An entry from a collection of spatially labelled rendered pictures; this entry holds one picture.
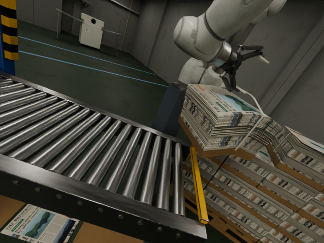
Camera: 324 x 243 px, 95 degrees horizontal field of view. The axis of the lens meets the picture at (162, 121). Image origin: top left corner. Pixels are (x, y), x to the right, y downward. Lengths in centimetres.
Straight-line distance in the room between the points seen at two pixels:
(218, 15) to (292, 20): 407
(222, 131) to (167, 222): 37
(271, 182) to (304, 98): 273
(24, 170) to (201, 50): 66
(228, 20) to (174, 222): 61
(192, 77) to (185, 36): 82
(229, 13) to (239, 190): 126
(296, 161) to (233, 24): 107
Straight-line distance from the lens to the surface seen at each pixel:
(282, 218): 162
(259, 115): 70
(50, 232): 139
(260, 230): 172
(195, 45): 54
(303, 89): 398
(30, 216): 146
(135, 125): 92
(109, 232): 139
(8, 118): 87
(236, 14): 49
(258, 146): 87
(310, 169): 141
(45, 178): 60
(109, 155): 67
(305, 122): 389
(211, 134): 61
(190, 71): 132
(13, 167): 64
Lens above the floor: 126
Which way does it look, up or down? 25 degrees down
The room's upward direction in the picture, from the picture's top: 23 degrees clockwise
